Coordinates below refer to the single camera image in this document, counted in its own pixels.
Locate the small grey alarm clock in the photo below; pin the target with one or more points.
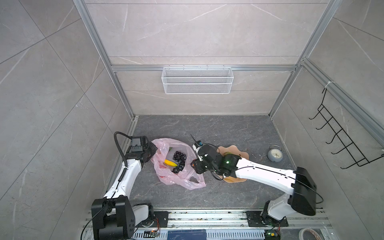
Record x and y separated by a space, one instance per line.
275 154

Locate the dark purple fake grapes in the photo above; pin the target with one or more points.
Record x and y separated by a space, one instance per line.
180 159

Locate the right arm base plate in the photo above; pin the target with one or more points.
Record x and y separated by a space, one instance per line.
255 220

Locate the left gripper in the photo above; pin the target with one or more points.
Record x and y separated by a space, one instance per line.
153 148

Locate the black wire hook rack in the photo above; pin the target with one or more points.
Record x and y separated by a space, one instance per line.
339 133

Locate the pink plastic bag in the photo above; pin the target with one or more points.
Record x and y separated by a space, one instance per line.
186 178

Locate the white wire mesh basket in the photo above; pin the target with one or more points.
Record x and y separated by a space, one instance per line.
197 80

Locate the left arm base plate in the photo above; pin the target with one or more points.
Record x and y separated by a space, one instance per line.
157 219

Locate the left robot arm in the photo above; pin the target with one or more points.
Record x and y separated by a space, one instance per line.
113 216

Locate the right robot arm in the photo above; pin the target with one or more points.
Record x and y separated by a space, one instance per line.
300 191

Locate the roll of tape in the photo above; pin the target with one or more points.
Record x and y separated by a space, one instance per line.
309 234

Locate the yellow fake banana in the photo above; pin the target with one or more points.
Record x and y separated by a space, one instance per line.
170 163

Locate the pink wavy plate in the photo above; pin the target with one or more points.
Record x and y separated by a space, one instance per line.
233 150

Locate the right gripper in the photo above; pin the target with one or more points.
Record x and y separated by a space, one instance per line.
195 166

